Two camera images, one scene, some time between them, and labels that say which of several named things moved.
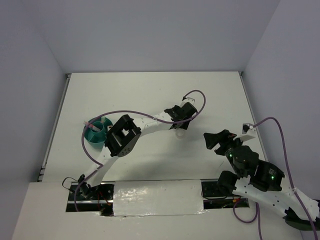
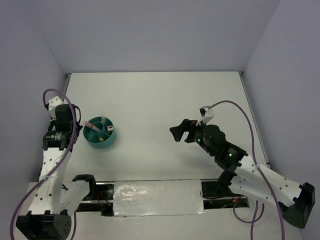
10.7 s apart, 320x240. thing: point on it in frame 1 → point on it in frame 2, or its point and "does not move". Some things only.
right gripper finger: [211, 139] → [178, 131]
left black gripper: [185, 125] → [79, 126]
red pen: [92, 126] does not move
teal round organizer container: [96, 139] does not move
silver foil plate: [158, 197] does not move
